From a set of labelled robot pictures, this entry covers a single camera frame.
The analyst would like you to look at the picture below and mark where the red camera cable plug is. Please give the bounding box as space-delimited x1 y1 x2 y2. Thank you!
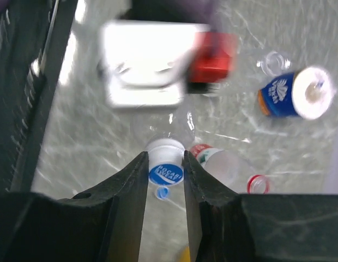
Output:
187 32 238 96

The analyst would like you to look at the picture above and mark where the blue white bottle cap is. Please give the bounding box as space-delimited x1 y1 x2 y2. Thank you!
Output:
154 186 171 200

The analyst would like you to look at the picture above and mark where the red label clear bottle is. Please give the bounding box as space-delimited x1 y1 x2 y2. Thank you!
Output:
190 144 270 194

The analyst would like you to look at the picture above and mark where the small clear plastic bottle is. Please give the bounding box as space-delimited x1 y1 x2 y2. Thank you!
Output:
257 51 292 76

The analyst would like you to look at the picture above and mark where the toilet paper roll blue wrapper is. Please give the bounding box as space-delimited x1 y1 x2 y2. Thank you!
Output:
257 66 336 120

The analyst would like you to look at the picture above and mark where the capped clear bottle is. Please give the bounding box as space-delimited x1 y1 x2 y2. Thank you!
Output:
130 105 195 187

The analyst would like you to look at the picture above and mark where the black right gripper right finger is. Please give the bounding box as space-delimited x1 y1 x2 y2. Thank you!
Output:
184 152 338 261

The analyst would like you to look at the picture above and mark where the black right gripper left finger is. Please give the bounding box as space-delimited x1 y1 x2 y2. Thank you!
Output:
0 152 149 261

